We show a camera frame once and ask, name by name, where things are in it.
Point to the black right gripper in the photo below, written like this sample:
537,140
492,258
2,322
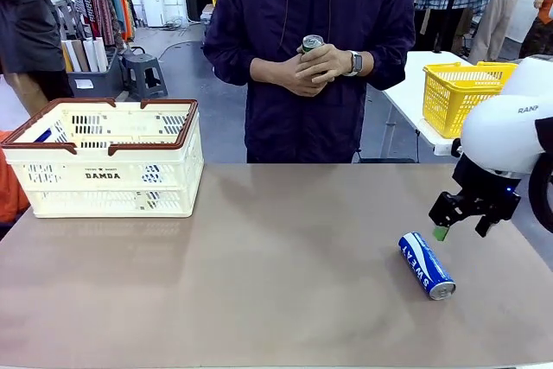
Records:
484,187

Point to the blue Sweat drink can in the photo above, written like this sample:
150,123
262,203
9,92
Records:
425,267

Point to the green Chilsung drink can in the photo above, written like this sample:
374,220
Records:
312,42

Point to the person's right forearm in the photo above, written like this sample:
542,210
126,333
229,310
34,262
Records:
263,71

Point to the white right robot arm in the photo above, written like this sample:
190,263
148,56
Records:
501,135

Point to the large yellow plastic basket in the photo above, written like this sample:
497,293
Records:
458,97

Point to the cream basket brown rim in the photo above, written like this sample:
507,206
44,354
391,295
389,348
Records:
103,196

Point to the person's left hand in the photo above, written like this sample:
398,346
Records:
332,62

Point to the person's right hand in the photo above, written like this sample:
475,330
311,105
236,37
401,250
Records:
294,81

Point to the white side table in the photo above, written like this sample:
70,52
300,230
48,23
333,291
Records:
406,84

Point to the grey wrist smartwatch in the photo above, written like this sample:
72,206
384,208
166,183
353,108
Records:
356,63

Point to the bystander in orange top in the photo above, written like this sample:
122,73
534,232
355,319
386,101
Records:
540,32

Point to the bystander in khaki trousers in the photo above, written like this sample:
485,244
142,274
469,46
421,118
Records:
497,10

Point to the grey background table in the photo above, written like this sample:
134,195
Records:
209,10

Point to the grey plastic stool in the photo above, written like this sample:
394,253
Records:
144,75

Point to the white air purifier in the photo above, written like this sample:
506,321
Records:
153,8

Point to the grey storage bin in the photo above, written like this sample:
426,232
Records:
97,81

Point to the white paper roll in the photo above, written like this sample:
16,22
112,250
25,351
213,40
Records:
101,53
90,55

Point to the orange hanging garment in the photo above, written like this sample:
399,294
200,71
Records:
122,1

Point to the brown paper roll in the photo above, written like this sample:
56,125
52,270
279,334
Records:
80,55

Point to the red plaid hanging garment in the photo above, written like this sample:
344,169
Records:
97,1

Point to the yellow paper roll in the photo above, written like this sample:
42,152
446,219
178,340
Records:
67,58

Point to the orange fabric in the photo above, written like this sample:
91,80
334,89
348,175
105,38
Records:
10,183

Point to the bystander in black coat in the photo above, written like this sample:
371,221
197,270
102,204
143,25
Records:
26,19

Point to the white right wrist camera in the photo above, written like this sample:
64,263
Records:
447,148

